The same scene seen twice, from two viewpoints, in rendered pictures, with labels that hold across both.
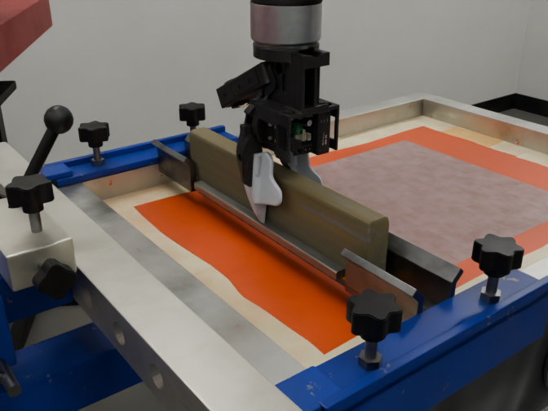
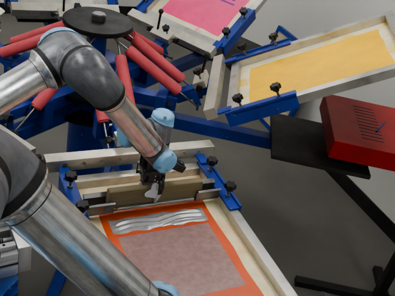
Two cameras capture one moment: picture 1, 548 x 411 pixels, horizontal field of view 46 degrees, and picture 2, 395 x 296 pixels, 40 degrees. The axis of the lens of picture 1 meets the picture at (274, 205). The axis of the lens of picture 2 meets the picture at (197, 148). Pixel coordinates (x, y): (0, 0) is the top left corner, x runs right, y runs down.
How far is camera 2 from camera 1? 201 cm
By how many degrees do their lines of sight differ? 81
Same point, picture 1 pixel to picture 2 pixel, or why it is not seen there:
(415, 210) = (162, 249)
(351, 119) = (261, 261)
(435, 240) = (136, 244)
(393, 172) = (203, 261)
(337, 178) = (202, 241)
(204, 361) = (73, 155)
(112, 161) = (211, 174)
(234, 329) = (98, 176)
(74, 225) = not seen: hidden behind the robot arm
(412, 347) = (71, 195)
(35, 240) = not seen: hidden behind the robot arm
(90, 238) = (133, 151)
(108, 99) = not seen: outside the picture
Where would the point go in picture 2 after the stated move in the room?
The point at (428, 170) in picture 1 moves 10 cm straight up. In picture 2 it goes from (201, 273) to (207, 251)
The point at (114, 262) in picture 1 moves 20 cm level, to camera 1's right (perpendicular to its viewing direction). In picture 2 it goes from (119, 152) to (99, 181)
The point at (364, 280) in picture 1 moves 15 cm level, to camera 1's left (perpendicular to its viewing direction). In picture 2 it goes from (101, 198) to (116, 174)
